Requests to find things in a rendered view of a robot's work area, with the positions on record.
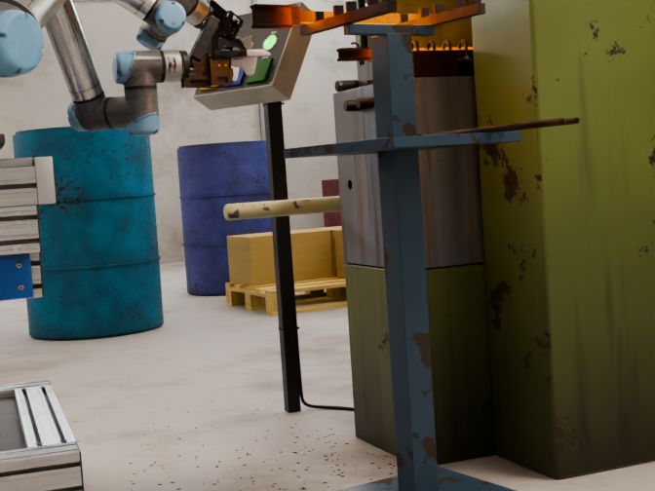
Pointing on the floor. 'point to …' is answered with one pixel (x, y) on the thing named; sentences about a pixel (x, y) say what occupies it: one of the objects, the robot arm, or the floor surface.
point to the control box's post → (282, 260)
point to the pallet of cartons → (253, 258)
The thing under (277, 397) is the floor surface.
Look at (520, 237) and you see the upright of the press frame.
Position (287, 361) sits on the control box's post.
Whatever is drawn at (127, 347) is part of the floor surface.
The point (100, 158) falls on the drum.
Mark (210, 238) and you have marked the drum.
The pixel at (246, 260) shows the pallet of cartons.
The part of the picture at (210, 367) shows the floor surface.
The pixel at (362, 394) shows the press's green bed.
